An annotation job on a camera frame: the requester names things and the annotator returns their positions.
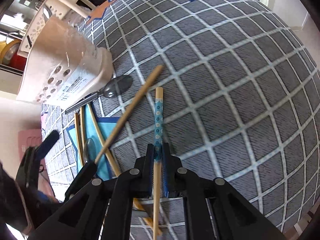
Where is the bamboo chopstick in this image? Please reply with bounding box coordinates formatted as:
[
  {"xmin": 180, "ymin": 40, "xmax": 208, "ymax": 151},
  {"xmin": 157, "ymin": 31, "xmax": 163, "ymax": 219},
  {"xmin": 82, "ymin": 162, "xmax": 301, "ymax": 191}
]
[
  {"xmin": 74, "ymin": 107, "xmax": 85, "ymax": 166},
  {"xmin": 86, "ymin": 103, "xmax": 156, "ymax": 230}
]

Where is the plain wooden chopstick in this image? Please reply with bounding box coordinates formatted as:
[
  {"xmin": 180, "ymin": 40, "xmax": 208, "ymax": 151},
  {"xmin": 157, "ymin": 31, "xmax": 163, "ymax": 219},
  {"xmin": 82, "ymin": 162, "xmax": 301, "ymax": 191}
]
[{"xmin": 94, "ymin": 65, "xmax": 164, "ymax": 164}]

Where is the blue floral patterned chopstick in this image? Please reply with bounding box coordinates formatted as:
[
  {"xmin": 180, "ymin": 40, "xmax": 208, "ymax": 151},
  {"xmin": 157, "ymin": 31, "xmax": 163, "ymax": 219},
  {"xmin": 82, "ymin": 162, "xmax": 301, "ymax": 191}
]
[{"xmin": 153, "ymin": 87, "xmax": 163, "ymax": 239}]

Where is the steel spoon dark handle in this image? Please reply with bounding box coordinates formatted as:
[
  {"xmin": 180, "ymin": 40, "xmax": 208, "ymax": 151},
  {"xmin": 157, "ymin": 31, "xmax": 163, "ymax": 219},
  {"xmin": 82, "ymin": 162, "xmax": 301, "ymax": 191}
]
[{"xmin": 65, "ymin": 75, "xmax": 133, "ymax": 114}]

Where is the pink stool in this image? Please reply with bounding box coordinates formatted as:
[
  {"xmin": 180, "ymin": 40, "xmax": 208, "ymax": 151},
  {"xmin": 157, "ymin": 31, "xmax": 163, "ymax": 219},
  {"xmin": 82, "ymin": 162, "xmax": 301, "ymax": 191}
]
[{"xmin": 18, "ymin": 129, "xmax": 42, "ymax": 154}]

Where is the beige plastic utensil caddy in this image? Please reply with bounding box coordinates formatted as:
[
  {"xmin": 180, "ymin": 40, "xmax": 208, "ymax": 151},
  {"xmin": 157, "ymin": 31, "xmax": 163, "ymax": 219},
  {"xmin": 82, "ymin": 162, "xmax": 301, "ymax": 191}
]
[{"xmin": 16, "ymin": 16, "xmax": 114, "ymax": 109}]

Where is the grey checkered tablecloth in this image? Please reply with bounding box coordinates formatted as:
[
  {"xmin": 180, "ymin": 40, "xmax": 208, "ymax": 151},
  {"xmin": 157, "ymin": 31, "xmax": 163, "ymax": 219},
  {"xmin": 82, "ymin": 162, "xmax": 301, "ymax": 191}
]
[{"xmin": 41, "ymin": 0, "xmax": 320, "ymax": 240}]

